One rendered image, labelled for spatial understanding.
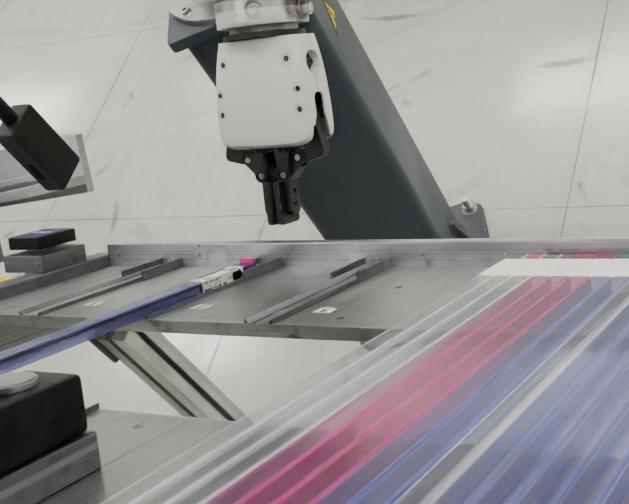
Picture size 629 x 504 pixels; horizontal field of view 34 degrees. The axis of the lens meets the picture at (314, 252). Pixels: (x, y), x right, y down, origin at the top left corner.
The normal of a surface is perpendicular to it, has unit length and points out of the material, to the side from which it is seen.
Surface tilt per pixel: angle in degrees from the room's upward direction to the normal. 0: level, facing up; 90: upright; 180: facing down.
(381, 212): 90
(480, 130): 0
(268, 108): 50
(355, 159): 90
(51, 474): 90
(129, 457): 44
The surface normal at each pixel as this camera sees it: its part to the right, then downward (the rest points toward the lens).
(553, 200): -0.42, -0.56
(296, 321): -0.11, -0.98
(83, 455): 0.86, 0.00
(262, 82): -0.46, 0.22
